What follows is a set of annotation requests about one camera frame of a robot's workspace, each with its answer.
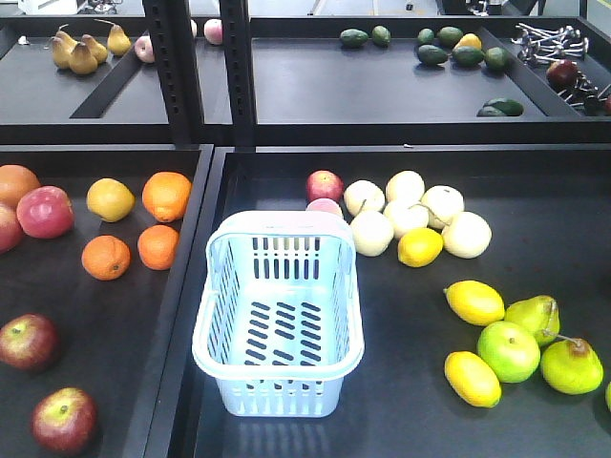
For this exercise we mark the light blue plastic basket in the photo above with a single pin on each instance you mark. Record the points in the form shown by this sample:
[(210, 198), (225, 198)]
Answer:
[(279, 325)]

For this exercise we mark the red apple behind basket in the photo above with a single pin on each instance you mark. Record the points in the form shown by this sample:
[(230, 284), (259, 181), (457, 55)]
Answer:
[(324, 184)]

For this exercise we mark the pink green peach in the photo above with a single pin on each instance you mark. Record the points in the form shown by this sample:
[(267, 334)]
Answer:
[(327, 205)]

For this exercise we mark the black wooden produce stand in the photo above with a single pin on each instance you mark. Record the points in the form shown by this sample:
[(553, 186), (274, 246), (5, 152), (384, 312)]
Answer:
[(294, 95)]

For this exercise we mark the white pear cluster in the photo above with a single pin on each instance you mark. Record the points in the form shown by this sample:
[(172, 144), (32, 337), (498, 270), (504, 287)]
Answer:
[(406, 206)]

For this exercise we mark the yellow lemon near pears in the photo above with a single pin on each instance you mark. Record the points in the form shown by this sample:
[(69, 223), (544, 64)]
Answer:
[(419, 247)]

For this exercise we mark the orange near divider upper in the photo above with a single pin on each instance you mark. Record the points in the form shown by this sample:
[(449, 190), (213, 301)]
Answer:
[(165, 195)]

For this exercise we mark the small orange right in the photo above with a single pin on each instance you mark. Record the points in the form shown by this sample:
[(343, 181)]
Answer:
[(157, 246)]

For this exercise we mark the small orange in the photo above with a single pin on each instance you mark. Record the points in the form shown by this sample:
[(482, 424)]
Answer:
[(106, 258), (157, 246)]

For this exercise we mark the yellow lemon upper right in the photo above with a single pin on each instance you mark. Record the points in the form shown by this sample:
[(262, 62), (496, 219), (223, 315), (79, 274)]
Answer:
[(475, 302)]

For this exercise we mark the yellow citrus fruit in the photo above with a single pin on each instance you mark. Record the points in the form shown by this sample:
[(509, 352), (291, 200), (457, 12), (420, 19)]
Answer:
[(110, 199)]

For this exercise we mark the small orange left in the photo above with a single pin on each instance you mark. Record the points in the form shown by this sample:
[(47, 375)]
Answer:
[(106, 258)]

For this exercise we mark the yellow lemon lower right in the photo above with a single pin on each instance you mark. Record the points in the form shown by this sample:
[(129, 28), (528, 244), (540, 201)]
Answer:
[(472, 379)]

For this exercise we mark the green apple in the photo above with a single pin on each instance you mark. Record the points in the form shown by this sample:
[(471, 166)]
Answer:
[(510, 350)]

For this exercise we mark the green pear upper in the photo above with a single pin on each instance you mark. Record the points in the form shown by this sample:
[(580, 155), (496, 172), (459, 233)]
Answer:
[(538, 315)]

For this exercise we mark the green pear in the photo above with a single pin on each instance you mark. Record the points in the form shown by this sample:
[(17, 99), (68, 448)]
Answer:
[(571, 366), (538, 315)]

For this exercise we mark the large red apple right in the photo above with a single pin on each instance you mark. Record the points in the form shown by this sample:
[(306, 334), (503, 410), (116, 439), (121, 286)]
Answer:
[(45, 213)]

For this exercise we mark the large red apple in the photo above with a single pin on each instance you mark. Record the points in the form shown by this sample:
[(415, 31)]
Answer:
[(11, 232), (45, 213)]

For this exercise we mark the brown yellow pears group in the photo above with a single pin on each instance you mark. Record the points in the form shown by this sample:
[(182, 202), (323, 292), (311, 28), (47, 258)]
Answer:
[(84, 56)]

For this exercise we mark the large red apple left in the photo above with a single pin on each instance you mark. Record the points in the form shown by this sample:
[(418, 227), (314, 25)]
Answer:
[(11, 232)]

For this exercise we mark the large orange back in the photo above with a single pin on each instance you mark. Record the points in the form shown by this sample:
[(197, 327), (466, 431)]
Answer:
[(16, 181)]

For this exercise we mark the red apple front left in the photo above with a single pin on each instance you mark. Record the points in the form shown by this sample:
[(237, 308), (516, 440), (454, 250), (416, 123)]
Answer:
[(30, 342)]

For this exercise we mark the green pear lower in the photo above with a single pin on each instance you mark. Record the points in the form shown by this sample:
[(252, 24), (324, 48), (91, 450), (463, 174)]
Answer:
[(571, 366)]

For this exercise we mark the red apple front right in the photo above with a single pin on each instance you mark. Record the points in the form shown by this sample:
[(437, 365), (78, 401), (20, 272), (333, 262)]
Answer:
[(65, 421)]

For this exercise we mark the black perforated upright post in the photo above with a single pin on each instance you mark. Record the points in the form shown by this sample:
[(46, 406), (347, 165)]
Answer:
[(169, 25)]

